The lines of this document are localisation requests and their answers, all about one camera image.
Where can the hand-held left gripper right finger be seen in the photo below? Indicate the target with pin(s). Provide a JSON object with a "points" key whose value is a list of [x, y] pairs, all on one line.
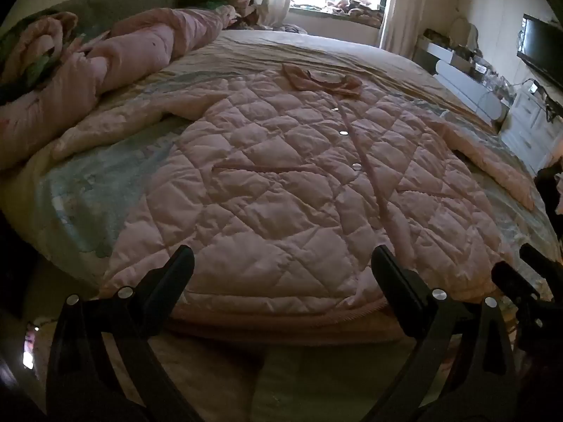
{"points": [[396, 285]]}

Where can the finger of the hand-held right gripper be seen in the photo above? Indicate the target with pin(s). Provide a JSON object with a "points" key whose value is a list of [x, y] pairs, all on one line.
{"points": [[541, 257], [514, 281]]}

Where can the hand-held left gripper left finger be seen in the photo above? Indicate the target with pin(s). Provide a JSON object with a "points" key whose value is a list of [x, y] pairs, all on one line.
{"points": [[171, 281]]}

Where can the pink quilted coat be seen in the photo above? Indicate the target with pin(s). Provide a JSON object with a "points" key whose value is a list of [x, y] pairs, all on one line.
{"points": [[286, 184]]}

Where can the clothes on window sill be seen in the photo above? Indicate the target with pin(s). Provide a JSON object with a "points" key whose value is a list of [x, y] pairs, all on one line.
{"points": [[356, 9]]}

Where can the pile of clothes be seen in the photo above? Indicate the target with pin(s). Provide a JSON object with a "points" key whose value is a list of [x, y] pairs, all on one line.
{"points": [[220, 2]]}

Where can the dark object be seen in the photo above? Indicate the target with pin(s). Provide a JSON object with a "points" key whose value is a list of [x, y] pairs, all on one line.
{"points": [[550, 189]]}

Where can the bed with cartoon printed sheet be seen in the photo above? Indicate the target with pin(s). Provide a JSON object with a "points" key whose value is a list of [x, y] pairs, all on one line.
{"points": [[110, 184]]}

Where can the white drawer cabinet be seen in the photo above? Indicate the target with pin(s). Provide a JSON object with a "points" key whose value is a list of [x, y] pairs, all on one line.
{"points": [[532, 132]]}

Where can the small screen device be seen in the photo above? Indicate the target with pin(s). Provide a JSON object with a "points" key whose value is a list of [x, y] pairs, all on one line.
{"points": [[533, 88]]}

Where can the white dressing table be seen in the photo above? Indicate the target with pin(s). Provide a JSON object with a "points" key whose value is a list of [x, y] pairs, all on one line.
{"points": [[466, 81]]}

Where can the clutter of small items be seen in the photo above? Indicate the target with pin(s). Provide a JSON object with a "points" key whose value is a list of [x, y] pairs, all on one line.
{"points": [[488, 72]]}

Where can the black television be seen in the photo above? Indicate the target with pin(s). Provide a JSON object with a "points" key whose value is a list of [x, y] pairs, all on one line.
{"points": [[543, 50]]}

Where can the pink rolled duvet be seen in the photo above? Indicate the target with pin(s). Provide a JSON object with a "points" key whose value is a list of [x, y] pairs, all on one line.
{"points": [[132, 48]]}

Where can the oval vanity mirror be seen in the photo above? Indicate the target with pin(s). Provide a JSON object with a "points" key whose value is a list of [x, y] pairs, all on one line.
{"points": [[465, 33]]}

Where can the green headboard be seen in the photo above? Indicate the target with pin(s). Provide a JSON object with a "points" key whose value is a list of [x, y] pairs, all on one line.
{"points": [[110, 4]]}

